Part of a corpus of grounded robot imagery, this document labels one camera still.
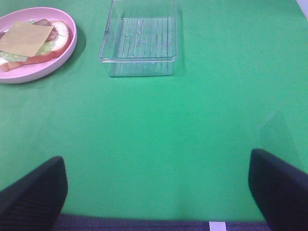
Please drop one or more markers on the right clear plastic tray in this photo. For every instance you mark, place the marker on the right clear plastic tray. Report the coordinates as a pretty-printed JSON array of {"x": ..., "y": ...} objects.
[{"x": 140, "y": 38}]

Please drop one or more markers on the bacon strip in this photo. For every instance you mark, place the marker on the bacon strip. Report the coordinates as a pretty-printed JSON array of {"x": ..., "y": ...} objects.
[{"x": 45, "y": 22}]

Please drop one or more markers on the bread slice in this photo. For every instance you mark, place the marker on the bread slice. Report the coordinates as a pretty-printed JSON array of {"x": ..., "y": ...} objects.
[{"x": 60, "y": 36}]

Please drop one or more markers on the green tablecloth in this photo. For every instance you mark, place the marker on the green tablecloth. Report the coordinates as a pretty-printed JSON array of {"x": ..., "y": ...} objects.
[{"x": 174, "y": 147}]

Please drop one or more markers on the green lettuce leaf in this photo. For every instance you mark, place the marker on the green lettuce leaf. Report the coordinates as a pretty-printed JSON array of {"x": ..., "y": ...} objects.
[{"x": 24, "y": 40}]

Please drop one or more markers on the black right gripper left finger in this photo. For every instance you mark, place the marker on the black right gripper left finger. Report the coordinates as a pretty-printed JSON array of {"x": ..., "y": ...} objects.
[{"x": 34, "y": 202}]

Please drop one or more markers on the pink round plate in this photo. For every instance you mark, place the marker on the pink round plate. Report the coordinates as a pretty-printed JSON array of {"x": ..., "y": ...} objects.
[{"x": 30, "y": 72}]

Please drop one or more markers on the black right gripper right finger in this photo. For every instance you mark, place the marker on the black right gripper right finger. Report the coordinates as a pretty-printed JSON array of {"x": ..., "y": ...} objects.
[{"x": 279, "y": 190}]

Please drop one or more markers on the yellow cheese slice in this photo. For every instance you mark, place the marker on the yellow cheese slice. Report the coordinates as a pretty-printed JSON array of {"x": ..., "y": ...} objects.
[{"x": 24, "y": 39}]

